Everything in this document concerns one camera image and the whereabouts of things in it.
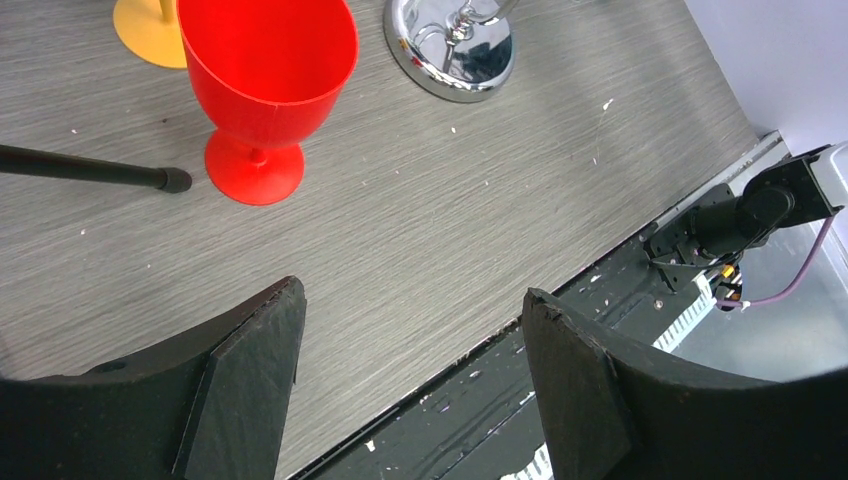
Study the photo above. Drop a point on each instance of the chrome wine glass rack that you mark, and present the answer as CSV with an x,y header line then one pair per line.
x,y
459,51

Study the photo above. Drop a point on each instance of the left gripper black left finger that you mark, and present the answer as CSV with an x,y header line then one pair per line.
x,y
208,403

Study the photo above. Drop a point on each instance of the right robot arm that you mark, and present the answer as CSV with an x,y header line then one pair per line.
x,y
721,226

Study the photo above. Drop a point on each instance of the yellow wine glass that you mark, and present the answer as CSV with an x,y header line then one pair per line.
x,y
150,30

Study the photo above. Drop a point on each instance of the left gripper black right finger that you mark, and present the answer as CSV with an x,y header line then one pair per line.
x,y
615,408

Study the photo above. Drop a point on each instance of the black perforated music stand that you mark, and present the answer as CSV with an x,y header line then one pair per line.
x,y
23,161

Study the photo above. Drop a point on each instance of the red wine glass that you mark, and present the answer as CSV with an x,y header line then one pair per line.
x,y
267,74

